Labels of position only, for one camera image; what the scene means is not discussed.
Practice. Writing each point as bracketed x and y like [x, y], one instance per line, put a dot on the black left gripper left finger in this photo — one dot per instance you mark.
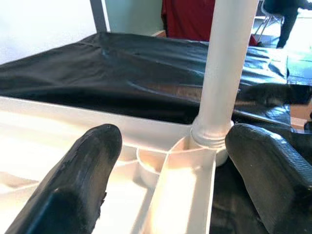
[70, 185]

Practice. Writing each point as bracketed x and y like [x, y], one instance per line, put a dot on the white plastic table top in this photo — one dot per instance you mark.
[36, 126]

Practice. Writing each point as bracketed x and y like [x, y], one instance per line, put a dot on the red cloth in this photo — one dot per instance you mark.
[187, 17]

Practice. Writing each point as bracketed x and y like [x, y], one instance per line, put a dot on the white plastic table leg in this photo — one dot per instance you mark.
[224, 61]

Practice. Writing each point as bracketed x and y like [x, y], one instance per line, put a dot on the seated person dark shirt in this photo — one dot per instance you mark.
[288, 14]

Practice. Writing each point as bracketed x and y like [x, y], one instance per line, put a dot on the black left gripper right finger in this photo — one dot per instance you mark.
[275, 180]

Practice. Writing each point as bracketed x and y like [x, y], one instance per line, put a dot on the grey metal chair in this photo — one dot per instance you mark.
[264, 22]

